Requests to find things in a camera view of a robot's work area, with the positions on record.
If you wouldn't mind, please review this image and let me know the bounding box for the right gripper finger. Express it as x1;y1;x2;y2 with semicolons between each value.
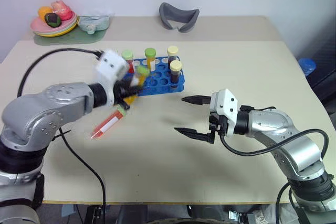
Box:
181;95;212;105
173;127;217;145

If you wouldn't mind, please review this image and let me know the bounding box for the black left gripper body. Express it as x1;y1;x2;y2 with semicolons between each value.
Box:
112;78;131;110

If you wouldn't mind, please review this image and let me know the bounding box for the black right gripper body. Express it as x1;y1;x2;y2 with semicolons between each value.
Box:
208;112;228;137

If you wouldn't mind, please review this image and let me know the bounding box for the yellow test tube green cap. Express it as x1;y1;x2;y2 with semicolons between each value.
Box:
123;66;151;106

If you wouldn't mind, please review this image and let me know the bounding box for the red test tube green cap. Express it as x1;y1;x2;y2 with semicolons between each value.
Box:
121;50;135;74

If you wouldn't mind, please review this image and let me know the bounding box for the orange test tube green cap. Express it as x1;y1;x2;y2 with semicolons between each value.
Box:
144;47;157;72

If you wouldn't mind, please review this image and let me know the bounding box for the blue test tube rack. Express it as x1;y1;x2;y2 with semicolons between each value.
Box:
125;56;186;97

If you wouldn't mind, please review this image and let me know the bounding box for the red test tube white label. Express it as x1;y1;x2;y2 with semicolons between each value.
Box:
90;105;129;140

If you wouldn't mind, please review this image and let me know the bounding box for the dark red tube yellow cap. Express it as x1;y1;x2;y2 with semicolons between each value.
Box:
169;60;183;83
166;46;180;64

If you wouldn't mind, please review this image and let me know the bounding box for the pale green lidded dish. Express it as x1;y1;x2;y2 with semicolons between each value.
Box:
78;14;111;35

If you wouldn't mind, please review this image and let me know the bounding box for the green placemat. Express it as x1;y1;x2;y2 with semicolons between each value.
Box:
33;15;109;46

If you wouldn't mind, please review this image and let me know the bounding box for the grey foam face pad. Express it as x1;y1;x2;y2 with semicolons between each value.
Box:
159;2;201;33

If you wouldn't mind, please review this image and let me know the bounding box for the yellow plate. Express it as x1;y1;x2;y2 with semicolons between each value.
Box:
34;17;80;38

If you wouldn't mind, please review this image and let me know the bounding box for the light green plate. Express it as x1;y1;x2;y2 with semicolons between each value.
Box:
32;20;79;36

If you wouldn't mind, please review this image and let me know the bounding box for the pink toy peach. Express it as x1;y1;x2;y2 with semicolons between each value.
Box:
50;0;74;21

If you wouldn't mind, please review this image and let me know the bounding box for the dark brown toy fruit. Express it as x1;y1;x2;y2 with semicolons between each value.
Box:
44;12;62;28

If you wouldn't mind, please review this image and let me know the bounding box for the pink plate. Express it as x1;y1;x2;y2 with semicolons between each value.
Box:
29;11;78;33

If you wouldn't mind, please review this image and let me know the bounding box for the blue bottle cap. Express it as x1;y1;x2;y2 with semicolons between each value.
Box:
297;58;318;77

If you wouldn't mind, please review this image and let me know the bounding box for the orange toy fruit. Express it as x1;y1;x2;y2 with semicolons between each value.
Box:
37;6;54;22

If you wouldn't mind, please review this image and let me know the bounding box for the black chair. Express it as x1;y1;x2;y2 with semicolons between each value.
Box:
296;21;336;104

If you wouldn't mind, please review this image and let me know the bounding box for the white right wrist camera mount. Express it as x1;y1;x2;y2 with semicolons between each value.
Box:
209;89;240;138

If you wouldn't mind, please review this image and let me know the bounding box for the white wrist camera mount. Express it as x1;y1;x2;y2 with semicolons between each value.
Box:
93;49;130;107
209;89;240;138

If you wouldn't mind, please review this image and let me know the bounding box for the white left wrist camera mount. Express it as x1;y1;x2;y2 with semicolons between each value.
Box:
93;49;130;107

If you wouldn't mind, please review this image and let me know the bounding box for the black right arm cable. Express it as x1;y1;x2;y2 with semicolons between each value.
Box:
218;129;330;157

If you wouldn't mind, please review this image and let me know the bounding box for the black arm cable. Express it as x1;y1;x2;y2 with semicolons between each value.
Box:
16;48;107;224
218;129;330;157

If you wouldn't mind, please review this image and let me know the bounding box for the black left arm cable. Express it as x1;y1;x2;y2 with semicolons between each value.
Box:
16;48;107;224

